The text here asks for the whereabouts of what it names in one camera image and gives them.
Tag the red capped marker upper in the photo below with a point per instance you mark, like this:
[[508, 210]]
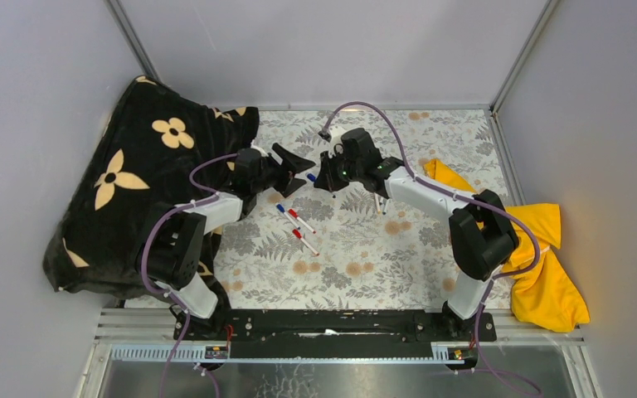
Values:
[[299, 219]]

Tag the blue capped marker left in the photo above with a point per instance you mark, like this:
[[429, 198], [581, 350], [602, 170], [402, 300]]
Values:
[[288, 216]]

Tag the red capped marker lower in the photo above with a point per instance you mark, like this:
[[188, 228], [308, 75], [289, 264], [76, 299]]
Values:
[[305, 242]]

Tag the yellow cloth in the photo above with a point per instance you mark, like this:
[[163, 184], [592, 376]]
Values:
[[546, 295]]

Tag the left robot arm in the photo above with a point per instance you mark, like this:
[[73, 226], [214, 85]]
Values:
[[172, 238]]

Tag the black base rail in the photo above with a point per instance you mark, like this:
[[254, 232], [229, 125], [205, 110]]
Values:
[[334, 334]]

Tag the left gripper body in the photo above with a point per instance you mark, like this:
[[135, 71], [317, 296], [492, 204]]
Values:
[[269, 176]]

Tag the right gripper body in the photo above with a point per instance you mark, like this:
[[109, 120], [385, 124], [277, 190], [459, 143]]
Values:
[[351, 170]]

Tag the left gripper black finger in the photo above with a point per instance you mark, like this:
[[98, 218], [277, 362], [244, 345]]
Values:
[[291, 162], [289, 185]]

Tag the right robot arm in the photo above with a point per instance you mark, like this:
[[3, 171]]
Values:
[[481, 234]]

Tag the black floral blanket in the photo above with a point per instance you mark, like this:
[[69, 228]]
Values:
[[157, 147]]

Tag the yellow capped marker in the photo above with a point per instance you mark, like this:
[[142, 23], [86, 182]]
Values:
[[377, 201]]

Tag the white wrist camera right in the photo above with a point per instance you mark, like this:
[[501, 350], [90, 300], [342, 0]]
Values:
[[333, 135]]

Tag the red capped marker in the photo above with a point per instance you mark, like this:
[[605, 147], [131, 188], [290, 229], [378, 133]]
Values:
[[299, 219], [305, 242]]

